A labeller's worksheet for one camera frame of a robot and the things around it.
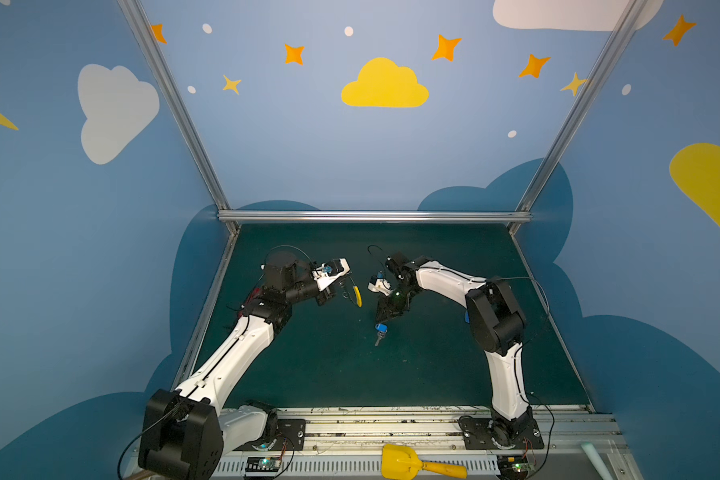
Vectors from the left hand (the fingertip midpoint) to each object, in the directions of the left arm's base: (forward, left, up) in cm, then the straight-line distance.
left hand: (348, 270), depth 76 cm
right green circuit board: (-39, -41, -27) cm, 63 cm away
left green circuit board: (-40, +19, -26) cm, 51 cm away
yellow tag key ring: (-4, -3, -6) cm, 8 cm away
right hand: (-2, -10, -22) cm, 24 cm away
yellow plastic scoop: (-39, -14, -24) cm, 48 cm away
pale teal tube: (-38, -60, -23) cm, 75 cm away
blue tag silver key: (-5, -10, -25) cm, 28 cm away
